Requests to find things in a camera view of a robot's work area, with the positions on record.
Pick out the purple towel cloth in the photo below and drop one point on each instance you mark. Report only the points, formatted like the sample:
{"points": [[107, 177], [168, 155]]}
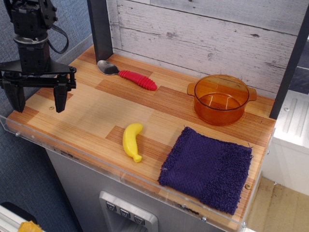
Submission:
{"points": [[210, 170]]}

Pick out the grey toy fridge cabinet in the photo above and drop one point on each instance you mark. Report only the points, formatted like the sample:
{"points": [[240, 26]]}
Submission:
{"points": [[83, 185]]}

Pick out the red handled metal spoon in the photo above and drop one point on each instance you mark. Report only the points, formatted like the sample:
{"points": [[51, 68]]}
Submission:
{"points": [[108, 68]]}

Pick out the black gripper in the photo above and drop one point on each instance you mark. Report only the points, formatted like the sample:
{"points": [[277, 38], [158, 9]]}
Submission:
{"points": [[35, 68]]}

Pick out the white ribbed side unit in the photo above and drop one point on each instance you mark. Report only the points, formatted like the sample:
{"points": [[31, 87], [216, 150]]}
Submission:
{"points": [[287, 158]]}

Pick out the silver dispenser button panel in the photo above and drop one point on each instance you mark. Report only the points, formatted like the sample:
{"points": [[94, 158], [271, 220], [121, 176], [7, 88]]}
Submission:
{"points": [[122, 216]]}

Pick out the yellow toy banana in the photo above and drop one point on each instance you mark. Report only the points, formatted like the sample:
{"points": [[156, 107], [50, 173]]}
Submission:
{"points": [[129, 141]]}

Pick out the orange transparent bowl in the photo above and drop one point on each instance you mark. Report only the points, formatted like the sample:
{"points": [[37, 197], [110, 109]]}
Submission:
{"points": [[220, 99]]}

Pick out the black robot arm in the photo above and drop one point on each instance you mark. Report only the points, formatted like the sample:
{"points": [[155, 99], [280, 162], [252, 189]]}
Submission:
{"points": [[31, 20]]}

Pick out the dark left vertical post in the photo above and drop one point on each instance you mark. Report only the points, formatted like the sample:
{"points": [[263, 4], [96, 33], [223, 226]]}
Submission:
{"points": [[100, 26]]}

